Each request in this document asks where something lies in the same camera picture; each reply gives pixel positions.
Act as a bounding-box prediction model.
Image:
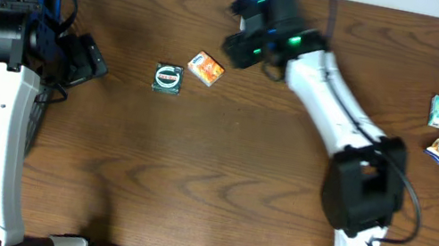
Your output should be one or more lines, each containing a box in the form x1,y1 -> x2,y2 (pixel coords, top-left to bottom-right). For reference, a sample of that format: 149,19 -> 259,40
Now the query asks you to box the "orange Kleenex tissue pack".
187,51 -> 225,86

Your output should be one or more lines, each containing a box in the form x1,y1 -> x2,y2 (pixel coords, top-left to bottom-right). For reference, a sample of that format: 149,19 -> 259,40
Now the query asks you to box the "green Zam-Buk ointment box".
152,63 -> 184,95

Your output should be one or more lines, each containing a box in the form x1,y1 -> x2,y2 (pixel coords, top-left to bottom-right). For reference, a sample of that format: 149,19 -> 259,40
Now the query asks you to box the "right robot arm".
222,0 -> 406,246

